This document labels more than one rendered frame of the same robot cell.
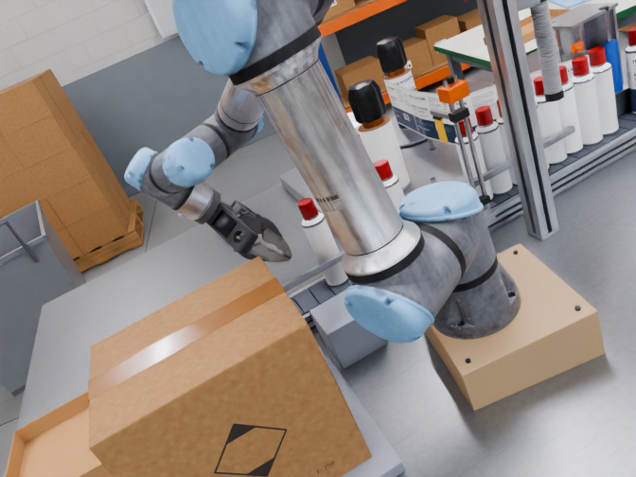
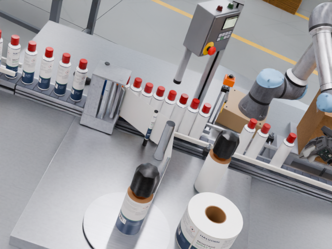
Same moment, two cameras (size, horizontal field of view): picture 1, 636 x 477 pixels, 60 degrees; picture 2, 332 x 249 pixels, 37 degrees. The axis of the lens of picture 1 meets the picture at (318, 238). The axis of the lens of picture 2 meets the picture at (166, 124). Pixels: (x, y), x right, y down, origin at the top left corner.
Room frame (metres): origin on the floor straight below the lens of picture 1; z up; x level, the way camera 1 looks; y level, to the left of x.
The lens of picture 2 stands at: (2.84, -0.28, 2.24)
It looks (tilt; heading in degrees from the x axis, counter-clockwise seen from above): 37 degrees down; 188
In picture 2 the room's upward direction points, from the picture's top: 21 degrees clockwise
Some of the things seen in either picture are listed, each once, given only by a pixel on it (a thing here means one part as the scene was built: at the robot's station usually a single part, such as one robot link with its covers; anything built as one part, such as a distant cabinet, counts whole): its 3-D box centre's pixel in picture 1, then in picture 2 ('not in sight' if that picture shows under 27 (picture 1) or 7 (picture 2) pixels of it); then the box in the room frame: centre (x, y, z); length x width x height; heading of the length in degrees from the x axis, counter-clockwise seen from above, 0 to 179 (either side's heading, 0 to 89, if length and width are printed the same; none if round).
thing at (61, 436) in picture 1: (81, 439); not in sight; (0.91, 0.60, 0.85); 0.30 x 0.26 x 0.04; 101
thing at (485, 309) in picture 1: (466, 284); (256, 103); (0.72, -0.19, 0.97); 0.15 x 0.15 x 0.10
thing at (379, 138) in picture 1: (378, 137); (217, 162); (1.35, -0.25, 1.03); 0.09 x 0.09 x 0.30
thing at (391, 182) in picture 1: (395, 203); (244, 138); (1.06, -0.18, 0.98); 0.05 x 0.05 x 0.20
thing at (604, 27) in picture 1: (586, 68); (105, 97); (1.26, -0.78, 1.01); 0.14 x 0.13 x 0.26; 101
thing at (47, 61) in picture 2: not in sight; (46, 68); (1.23, -1.08, 0.98); 0.05 x 0.05 x 0.20
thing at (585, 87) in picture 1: (585, 101); (132, 98); (1.15, -0.69, 0.98); 0.05 x 0.05 x 0.20
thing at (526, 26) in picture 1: (530, 27); not in sight; (2.47, -1.28, 0.82); 0.34 x 0.24 x 0.04; 96
